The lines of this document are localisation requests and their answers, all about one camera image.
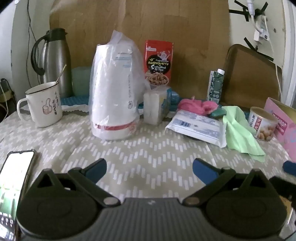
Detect black cable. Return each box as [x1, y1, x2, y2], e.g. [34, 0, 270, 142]
[26, 0, 33, 85]

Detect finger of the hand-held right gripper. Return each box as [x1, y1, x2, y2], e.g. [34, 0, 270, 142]
[283, 160, 296, 175]
[269, 176, 296, 202]

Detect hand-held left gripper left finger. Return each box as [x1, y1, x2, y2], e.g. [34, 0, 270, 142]
[30, 159, 121, 207]

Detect white enamel mug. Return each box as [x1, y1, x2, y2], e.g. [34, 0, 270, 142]
[17, 82, 63, 128]

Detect green drink carton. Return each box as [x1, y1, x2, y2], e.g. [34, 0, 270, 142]
[206, 68, 225, 104]

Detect light green cloth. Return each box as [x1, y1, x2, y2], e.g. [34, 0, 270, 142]
[221, 105, 266, 163]

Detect bagged stack of white cups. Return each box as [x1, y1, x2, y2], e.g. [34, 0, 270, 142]
[88, 30, 151, 141]

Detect pink cardboard box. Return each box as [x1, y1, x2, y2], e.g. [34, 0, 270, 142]
[264, 97, 296, 160]

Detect tin can of nuts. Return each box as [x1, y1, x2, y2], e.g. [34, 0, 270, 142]
[248, 107, 278, 141]

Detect blue plastic packet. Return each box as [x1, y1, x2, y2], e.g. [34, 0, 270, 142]
[165, 87, 181, 109]

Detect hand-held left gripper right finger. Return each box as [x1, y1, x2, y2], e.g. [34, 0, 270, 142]
[184, 158, 274, 207]

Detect white power adapter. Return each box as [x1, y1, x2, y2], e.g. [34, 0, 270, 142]
[253, 27, 270, 42]

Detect metal spoon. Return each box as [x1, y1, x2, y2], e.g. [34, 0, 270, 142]
[55, 64, 67, 85]

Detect beige patterned tablecloth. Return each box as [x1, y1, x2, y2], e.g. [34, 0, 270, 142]
[0, 102, 296, 241]

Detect red snack box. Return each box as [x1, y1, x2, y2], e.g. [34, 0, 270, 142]
[144, 40, 174, 90]

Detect teal textured mat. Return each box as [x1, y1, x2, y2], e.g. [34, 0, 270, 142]
[60, 94, 185, 112]

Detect white cable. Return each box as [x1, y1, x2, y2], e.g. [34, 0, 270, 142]
[275, 64, 283, 99]

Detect crossed black tape strips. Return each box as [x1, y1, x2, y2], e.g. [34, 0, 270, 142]
[229, 0, 264, 23]

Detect smartphone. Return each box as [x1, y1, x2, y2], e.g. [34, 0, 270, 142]
[0, 149, 37, 241]

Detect pink fluffy scrunchie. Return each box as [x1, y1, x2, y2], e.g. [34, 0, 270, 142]
[177, 98, 219, 116]

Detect translucent green plastic cup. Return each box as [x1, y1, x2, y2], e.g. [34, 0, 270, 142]
[71, 66, 93, 96]

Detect stainless steel thermos jug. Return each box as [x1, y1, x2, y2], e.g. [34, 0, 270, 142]
[31, 28, 73, 98]

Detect brown chair back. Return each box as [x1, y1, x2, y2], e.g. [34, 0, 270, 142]
[221, 44, 284, 107]

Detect white wet wipes packet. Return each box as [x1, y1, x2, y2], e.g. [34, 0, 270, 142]
[165, 109, 227, 149]

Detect wooden board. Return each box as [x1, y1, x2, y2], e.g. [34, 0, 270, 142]
[50, 0, 229, 102]

